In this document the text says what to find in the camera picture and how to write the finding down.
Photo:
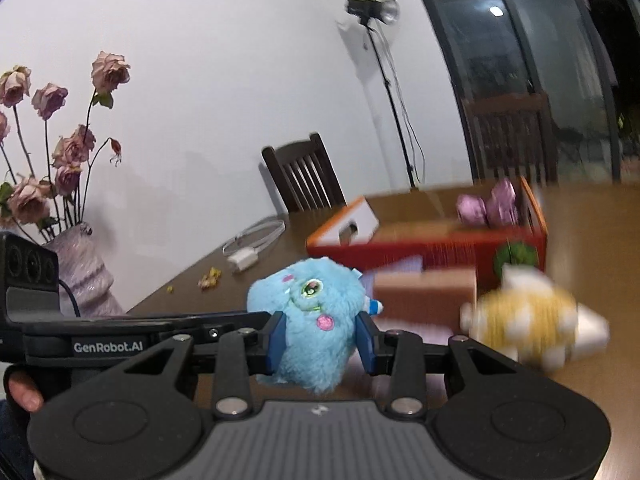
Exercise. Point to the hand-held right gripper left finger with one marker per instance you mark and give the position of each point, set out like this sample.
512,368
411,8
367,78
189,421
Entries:
278,345

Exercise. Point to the blue plush toy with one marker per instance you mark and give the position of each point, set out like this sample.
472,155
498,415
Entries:
310,330

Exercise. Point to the dried pink rose bouquet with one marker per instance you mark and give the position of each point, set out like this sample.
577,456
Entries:
30,200

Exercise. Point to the dark wooden slatted chair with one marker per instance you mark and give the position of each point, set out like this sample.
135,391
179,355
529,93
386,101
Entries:
305,175
510,135

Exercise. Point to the person's left hand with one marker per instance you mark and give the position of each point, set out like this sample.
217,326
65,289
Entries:
22,392

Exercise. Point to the black framed glass door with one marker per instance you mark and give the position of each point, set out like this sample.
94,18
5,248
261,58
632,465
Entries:
500,35

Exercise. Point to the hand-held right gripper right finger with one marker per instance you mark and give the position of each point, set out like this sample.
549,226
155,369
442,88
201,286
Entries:
366,345

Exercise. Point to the brown rectangular object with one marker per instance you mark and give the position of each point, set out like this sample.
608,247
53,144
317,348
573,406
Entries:
425,300

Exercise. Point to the lilac ribbed vase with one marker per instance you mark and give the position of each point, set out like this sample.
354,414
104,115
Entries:
85,270

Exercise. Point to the studio light on stand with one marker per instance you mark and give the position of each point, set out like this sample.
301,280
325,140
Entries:
372,10

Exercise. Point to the yellow dried petals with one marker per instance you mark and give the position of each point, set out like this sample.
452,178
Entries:
210,279

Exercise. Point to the yellow and white plush toy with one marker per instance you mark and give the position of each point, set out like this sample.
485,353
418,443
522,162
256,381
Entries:
530,325

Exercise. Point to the white charger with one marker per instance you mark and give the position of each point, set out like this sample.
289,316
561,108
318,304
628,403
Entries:
243,261

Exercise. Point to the red cardboard box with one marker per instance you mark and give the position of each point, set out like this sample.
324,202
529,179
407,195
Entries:
430,247

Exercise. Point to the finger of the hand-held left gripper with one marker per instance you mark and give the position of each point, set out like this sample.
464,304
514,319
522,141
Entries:
225,321

